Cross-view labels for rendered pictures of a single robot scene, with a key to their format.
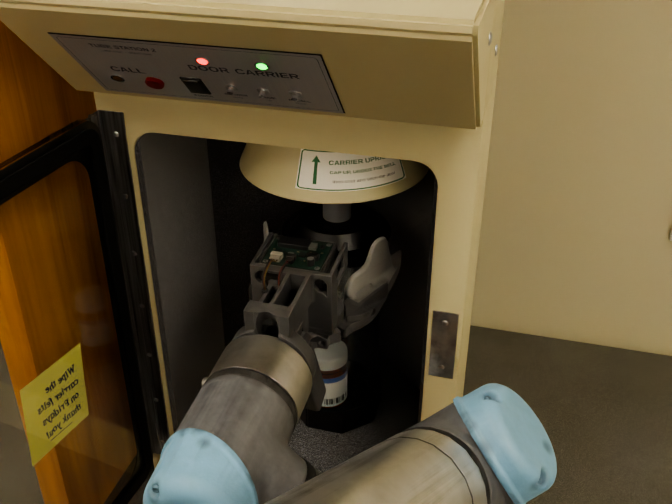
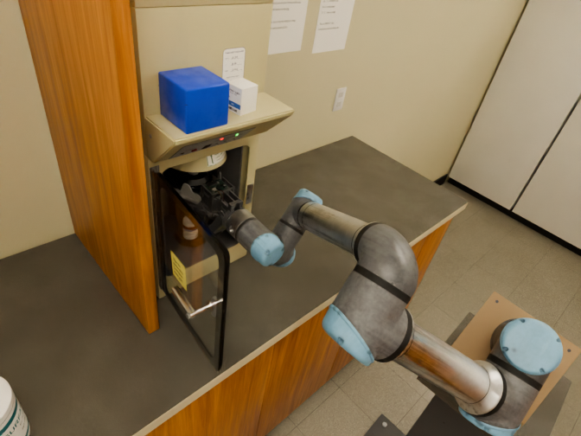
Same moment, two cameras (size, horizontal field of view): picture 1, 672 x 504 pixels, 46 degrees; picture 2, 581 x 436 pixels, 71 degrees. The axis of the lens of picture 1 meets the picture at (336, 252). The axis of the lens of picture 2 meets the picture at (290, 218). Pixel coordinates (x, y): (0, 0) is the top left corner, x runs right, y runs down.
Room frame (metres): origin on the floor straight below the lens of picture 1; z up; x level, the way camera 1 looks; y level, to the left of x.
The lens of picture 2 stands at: (0.02, 0.73, 1.90)
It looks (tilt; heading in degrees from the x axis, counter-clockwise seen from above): 38 degrees down; 295
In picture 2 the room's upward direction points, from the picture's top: 11 degrees clockwise
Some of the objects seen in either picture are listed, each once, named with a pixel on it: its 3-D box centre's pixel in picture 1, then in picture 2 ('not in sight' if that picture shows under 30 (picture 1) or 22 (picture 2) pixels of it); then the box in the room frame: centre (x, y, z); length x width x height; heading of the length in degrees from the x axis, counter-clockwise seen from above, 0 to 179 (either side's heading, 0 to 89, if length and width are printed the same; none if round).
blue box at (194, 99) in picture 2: not in sight; (194, 99); (0.56, 0.14, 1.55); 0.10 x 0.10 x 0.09; 75
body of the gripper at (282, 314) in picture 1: (291, 313); (222, 204); (0.55, 0.04, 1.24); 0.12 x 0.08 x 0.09; 165
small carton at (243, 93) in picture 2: not in sight; (240, 96); (0.53, 0.02, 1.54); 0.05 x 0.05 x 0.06; 83
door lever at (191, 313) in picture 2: not in sight; (191, 299); (0.42, 0.30, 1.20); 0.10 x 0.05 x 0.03; 160
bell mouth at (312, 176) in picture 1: (334, 133); (194, 145); (0.69, 0.00, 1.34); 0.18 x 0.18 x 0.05
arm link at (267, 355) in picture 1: (256, 384); (239, 224); (0.47, 0.06, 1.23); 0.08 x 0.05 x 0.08; 75
